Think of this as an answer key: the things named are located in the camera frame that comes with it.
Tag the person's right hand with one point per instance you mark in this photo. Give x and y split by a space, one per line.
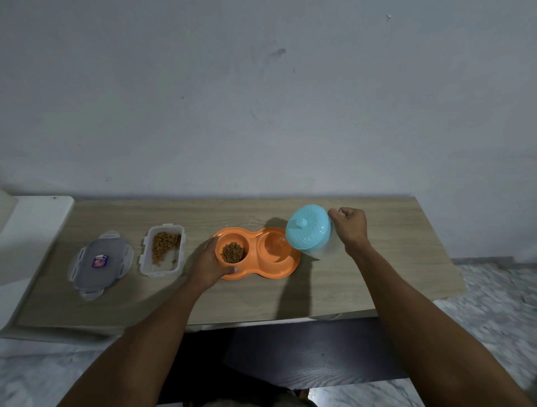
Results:
351 228

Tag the person's left hand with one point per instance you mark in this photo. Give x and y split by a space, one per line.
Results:
201 270

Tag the person's left thumb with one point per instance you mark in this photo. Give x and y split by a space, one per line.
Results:
228 272

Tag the person's right fingers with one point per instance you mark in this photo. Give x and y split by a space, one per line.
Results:
342 213

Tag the clear plastic pitcher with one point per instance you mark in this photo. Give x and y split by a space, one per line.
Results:
331 247

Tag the orange double pet bowl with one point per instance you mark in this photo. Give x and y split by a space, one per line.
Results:
272 253

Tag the person's left forearm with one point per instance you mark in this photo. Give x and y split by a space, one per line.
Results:
147 344

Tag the person's right forearm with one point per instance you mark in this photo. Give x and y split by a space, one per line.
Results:
411 318

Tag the brown kibble heap in bowl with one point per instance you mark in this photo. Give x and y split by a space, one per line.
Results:
233 252

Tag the light blue pitcher lid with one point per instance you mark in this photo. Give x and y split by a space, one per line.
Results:
308 228

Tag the clear rectangular food container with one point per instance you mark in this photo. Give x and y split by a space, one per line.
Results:
162 250

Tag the brown kibble in container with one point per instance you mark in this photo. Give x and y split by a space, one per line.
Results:
164 245

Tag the dark wooden stool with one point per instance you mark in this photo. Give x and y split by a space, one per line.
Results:
302 352

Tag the clear container lid with label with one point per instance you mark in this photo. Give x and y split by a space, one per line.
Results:
100 265

